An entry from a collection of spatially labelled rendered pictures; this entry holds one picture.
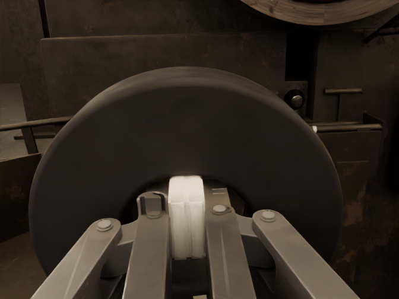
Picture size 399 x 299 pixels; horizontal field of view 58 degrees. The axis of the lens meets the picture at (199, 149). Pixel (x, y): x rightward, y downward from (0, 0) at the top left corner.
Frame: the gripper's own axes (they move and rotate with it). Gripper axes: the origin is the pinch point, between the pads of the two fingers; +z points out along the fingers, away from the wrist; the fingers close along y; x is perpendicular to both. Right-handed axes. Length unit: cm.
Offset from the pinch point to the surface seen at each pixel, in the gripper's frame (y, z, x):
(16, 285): -20.7, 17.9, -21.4
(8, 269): -23.1, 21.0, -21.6
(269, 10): 13.6, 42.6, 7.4
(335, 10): 23.9, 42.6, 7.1
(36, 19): -117, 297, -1
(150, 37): -6, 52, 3
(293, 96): 21, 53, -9
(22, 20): -129, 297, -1
